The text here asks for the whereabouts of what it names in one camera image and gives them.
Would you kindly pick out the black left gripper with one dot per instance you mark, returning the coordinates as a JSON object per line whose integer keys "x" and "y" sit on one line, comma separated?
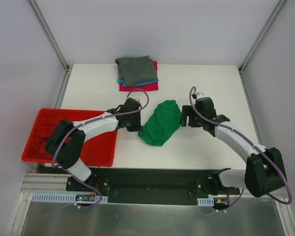
{"x": 134, "y": 121}

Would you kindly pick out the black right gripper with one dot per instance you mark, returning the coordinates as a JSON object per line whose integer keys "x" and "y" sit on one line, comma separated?
{"x": 189, "y": 118}

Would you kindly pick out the green t-shirt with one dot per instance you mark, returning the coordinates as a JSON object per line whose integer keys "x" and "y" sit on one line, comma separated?
{"x": 162, "y": 124}

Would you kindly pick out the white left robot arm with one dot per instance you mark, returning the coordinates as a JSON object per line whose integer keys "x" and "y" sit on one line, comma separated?
{"x": 66, "y": 142}

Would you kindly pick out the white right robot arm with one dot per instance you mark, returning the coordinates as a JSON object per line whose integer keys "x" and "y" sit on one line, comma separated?
{"x": 264, "y": 171}

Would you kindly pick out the folded pink t-shirt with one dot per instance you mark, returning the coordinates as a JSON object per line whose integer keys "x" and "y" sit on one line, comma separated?
{"x": 148, "y": 87}

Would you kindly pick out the red plastic bin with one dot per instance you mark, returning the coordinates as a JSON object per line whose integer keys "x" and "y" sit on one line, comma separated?
{"x": 98, "y": 151}

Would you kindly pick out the folded teal t-shirt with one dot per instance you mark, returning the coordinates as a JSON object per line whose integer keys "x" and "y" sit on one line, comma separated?
{"x": 121, "y": 80}

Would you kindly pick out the folded grey t-shirt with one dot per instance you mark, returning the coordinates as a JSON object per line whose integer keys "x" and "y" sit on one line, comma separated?
{"x": 136, "y": 70}

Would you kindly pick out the red t-shirt in bin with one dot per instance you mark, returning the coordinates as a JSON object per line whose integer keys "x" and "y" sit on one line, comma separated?
{"x": 41, "y": 135}

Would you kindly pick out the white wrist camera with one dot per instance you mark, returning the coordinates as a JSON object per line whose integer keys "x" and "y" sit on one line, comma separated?
{"x": 197, "y": 95}

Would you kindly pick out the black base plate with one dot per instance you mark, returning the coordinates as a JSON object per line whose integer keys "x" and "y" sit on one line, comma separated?
{"x": 147, "y": 186}

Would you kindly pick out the right white cable duct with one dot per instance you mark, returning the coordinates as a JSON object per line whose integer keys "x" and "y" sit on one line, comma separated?
{"x": 205, "y": 202}

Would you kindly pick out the white cable duct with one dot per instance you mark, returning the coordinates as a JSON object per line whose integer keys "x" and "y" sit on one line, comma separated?
{"x": 67, "y": 198}
{"x": 205, "y": 202}

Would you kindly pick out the aluminium front rail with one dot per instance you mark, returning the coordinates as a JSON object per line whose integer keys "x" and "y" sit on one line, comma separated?
{"x": 34, "y": 182}

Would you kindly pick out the left white cable duct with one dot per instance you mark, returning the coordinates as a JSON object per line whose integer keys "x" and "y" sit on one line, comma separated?
{"x": 67, "y": 198}

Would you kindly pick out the right aluminium frame post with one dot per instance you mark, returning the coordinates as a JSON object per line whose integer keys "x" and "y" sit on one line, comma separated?
{"x": 262, "y": 34}

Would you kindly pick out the aluminium frame post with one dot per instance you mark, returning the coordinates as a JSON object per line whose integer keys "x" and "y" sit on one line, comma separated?
{"x": 262, "y": 34}
{"x": 48, "y": 34}

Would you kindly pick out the left aluminium frame post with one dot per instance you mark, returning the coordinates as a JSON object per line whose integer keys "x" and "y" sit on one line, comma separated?
{"x": 48, "y": 34}

